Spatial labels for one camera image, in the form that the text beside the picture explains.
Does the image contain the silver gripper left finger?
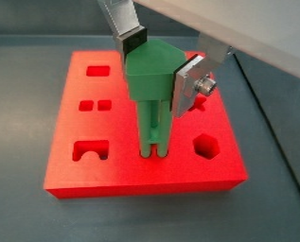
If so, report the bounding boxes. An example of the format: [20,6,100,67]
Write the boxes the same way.
[98,0,147,62]

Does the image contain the green three-prong peg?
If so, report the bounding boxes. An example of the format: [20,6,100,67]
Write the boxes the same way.
[124,40,186,158]

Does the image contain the red shape-sorter block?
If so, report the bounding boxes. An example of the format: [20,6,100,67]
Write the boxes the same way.
[43,51,247,199]

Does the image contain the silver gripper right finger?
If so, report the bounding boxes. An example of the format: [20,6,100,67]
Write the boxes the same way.
[171,33,234,117]

